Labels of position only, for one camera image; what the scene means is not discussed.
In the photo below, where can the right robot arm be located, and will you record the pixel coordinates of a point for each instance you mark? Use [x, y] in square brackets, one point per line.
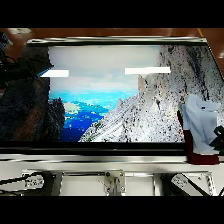
[180, 182]

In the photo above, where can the dark red garment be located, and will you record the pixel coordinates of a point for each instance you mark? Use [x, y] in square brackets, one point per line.
[196, 159]

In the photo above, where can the silver frame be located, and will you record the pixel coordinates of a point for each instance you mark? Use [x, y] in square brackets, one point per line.
[100, 159]

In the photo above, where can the pale blue garment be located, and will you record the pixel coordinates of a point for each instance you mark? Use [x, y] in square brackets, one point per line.
[200, 123]

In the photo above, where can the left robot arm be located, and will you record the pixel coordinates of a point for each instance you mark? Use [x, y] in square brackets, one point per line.
[48, 185]

